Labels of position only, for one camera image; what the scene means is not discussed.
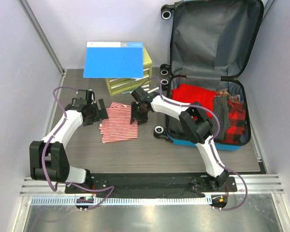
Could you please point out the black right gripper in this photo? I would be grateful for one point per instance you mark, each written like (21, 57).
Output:
(133, 110)

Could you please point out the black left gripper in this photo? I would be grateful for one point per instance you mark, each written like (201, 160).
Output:
(100, 115)

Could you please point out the red white striped garment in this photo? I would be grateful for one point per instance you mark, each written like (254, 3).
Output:
(117, 127)

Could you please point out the dark pinstriped shirt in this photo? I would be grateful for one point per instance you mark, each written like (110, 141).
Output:
(220, 109)

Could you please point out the blue suitcase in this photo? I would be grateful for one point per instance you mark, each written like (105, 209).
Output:
(211, 42)

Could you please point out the brown plaid shirt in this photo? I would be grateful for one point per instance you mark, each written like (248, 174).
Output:
(233, 98)

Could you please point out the red black checked shirt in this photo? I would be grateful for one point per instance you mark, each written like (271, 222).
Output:
(237, 116)

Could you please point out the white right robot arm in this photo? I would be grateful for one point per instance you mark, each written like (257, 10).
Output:
(196, 125)

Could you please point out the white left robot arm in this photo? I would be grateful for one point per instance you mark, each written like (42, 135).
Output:
(47, 157)

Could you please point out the yellow-green drawer organizer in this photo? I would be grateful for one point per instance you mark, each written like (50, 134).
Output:
(120, 85)

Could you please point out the blue white flat box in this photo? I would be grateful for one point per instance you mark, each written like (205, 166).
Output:
(114, 60)

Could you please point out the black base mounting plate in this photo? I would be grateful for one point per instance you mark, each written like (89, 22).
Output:
(197, 182)

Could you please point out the aluminium corner post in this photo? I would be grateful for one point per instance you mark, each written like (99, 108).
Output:
(42, 36)

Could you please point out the slotted cable duct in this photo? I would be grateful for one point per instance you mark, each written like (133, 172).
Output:
(87, 201)

